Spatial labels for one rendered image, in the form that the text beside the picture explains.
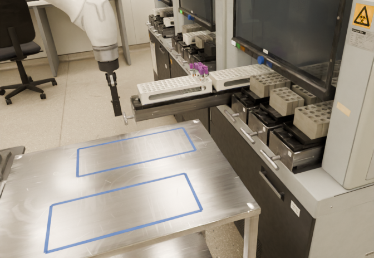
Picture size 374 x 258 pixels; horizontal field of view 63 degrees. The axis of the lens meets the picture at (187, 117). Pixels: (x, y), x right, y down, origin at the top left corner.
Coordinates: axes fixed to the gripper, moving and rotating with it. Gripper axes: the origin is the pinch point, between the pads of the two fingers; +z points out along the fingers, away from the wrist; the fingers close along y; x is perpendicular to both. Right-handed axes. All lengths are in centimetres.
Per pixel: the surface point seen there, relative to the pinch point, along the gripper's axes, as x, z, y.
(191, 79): -31.9, -6.0, 0.9
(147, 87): -13.5, -6.1, 0.9
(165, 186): -7, -2, -54
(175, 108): -22.2, 1.7, -6.8
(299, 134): -52, -2, -46
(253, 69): -60, -6, 0
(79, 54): 33, 74, 350
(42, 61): 84, 76, 350
